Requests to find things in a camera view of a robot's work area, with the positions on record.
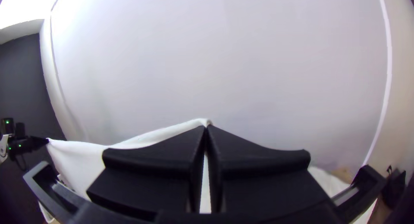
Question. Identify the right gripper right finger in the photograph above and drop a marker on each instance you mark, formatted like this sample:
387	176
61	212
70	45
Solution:
258	178

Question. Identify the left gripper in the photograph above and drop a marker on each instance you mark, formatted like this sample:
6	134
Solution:
36	141

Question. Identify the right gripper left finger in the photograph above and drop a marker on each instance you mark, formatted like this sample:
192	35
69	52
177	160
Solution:
155	172

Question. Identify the white t-shirt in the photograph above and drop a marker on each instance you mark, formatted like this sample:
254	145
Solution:
77	159

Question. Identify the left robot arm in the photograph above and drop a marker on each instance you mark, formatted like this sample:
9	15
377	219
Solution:
14	145

